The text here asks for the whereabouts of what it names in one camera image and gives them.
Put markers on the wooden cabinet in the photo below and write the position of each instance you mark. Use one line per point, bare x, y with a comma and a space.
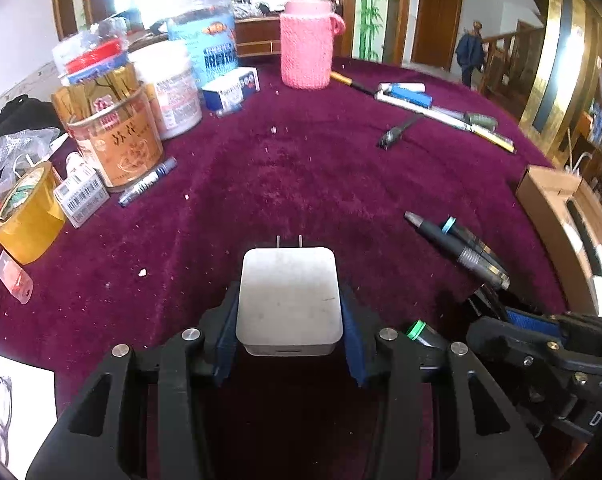
256, 35

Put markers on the black and silver pen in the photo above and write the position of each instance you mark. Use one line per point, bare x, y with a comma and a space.
431, 232

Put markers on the cardboard box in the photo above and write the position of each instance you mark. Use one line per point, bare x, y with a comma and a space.
536, 190

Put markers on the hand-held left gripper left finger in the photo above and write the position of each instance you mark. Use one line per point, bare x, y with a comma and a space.
227, 340

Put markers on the brown wooden door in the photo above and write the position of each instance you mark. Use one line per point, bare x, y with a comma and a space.
436, 20

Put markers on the orange round tin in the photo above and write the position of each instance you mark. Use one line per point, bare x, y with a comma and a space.
121, 145

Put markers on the small white barcode box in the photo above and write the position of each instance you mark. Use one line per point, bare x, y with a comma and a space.
81, 197

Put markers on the green bamboo wall decor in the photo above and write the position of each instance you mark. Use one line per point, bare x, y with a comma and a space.
371, 10

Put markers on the blue lighter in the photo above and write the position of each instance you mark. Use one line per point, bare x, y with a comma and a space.
411, 97

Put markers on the maroon velvet tablecloth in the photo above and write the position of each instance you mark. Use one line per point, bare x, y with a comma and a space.
306, 175

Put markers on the yellow tape roll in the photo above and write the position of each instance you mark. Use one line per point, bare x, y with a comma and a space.
28, 220

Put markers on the clear plastic tag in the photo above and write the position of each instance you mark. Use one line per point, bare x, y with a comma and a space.
13, 276

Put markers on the black cloth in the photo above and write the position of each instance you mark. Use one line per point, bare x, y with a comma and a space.
21, 115

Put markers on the clear jar with red lid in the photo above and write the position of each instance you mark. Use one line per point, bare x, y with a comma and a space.
88, 45

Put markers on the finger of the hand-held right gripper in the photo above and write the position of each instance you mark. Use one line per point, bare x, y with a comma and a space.
531, 321
511, 342

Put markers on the blue labelled plastic bottle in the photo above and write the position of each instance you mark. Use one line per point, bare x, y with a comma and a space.
206, 45

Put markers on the white plastic jar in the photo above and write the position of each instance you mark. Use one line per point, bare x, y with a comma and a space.
168, 90

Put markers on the wooden stair railing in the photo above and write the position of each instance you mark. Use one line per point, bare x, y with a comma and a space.
511, 60

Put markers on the clear plastic bag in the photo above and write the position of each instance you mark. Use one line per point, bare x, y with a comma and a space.
8, 152

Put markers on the black metal clip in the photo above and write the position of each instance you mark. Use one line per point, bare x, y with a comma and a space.
397, 132

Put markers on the blue whiteboard marker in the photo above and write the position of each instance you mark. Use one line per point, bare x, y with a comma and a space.
148, 180

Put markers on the pink knitted bottle cover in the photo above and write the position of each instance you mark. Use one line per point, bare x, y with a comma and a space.
306, 45

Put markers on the long white pen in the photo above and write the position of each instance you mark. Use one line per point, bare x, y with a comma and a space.
421, 110

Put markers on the white power adapter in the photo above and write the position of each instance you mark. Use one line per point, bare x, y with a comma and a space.
288, 300

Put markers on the white marker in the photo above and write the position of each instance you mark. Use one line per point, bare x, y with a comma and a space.
406, 86

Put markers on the paper with glasses picture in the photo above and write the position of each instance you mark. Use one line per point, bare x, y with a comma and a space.
21, 410

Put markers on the yellow and black pen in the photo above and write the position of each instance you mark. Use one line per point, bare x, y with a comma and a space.
351, 82

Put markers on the small blue white box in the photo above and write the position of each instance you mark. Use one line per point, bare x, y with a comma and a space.
231, 90

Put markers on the dark green pen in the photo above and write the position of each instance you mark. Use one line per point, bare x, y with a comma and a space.
481, 120

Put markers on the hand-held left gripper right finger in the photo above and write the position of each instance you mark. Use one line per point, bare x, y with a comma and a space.
355, 345

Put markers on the black art marker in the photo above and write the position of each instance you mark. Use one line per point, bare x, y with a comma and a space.
583, 235

